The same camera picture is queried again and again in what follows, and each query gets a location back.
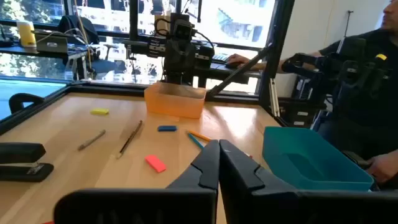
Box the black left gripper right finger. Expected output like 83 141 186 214
219 139 398 224

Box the black stapler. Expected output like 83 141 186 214
0 142 55 183

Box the black pencil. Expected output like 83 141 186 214
116 120 144 160

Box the black chair armrest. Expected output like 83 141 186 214
8 93 45 114

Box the teal plastic bin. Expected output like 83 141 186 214
262 126 375 192

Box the red eraser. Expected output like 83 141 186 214
144 154 168 174

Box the black equipment box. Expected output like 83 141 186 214
279 96 328 129

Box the orange pencil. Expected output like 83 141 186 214
187 129 213 142

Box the person's hand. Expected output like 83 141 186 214
366 152 398 184
228 53 250 68

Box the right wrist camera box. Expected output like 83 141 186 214
170 14 195 42

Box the grey pen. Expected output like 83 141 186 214
77 129 107 152

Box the white frame bracket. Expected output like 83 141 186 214
268 77 281 118

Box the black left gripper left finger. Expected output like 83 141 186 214
53 139 221 224

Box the black aluminium rig frame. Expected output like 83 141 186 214
0 0 296 136

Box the blue pencil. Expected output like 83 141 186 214
186 132 205 150

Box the computer keyboard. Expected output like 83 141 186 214
212 52 231 63

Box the orange translucent plastic bin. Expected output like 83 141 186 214
144 82 207 119

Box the black office chair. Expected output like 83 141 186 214
57 14 101 45

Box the person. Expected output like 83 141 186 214
228 0 398 191

